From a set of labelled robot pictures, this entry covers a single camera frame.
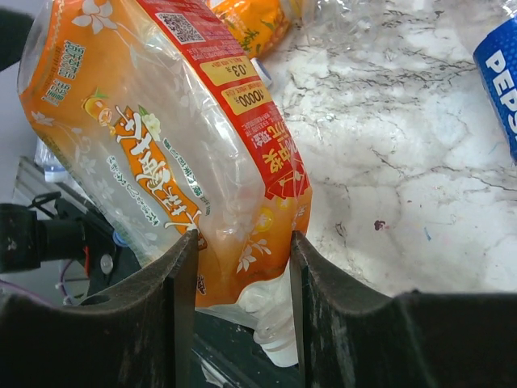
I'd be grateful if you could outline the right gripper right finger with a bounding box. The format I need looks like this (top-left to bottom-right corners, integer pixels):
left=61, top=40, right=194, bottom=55
left=289, top=232, right=516, bottom=387

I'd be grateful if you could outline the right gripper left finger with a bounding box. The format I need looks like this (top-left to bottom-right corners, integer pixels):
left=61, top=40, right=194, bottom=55
left=1, top=231, right=198, bottom=387

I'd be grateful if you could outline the crushed blue label water bottle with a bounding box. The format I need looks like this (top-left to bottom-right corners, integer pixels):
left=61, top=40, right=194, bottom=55
left=34, top=139, right=71, bottom=183

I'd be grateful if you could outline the large crushed orange bottle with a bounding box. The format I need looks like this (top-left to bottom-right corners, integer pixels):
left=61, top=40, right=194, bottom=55
left=18, top=1, right=312, bottom=367

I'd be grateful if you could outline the Pepsi bottle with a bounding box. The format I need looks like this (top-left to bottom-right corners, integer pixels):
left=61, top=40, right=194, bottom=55
left=473, top=16, right=516, bottom=162

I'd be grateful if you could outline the orange juice bottle centre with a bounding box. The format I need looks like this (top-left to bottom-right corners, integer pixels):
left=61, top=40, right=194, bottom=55
left=206, top=0, right=303, bottom=58

